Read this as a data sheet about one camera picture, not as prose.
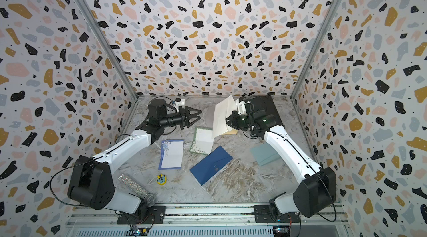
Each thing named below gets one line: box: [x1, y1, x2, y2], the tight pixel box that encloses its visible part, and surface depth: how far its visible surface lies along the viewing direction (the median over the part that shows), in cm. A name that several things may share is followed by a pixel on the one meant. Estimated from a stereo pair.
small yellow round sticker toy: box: [155, 173, 168, 186], surface depth 85 cm
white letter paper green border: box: [189, 126, 215, 156], surface depth 101 cm
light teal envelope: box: [250, 142, 281, 166], surface depth 94 cm
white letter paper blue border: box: [158, 139, 185, 170], surface depth 94 cm
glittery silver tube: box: [118, 173, 157, 207], surface depth 78 cm
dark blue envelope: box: [189, 145, 233, 186], surface depth 91 cm
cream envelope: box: [212, 94, 238, 139], surface depth 83 cm
